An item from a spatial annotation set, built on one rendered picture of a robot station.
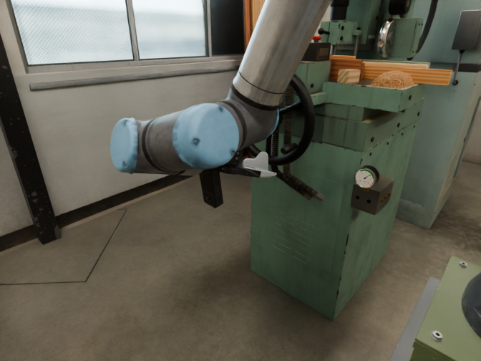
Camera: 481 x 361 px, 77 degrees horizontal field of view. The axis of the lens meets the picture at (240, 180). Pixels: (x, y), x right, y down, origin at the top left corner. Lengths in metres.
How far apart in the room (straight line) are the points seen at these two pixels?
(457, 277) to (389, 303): 0.89
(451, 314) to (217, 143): 0.43
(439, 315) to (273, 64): 0.45
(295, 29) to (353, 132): 0.56
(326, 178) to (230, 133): 0.66
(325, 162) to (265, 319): 0.68
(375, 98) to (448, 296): 0.54
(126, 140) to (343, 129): 0.68
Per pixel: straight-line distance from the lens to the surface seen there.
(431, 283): 0.79
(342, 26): 1.13
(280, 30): 0.47
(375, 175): 0.92
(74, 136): 1.94
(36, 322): 1.56
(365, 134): 0.97
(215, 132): 0.43
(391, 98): 0.93
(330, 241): 1.16
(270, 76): 0.49
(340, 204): 1.07
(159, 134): 0.46
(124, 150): 0.52
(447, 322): 0.57
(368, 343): 1.36
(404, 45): 1.25
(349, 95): 0.97
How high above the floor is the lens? 1.02
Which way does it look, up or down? 25 degrees down
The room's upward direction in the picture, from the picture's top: straight up
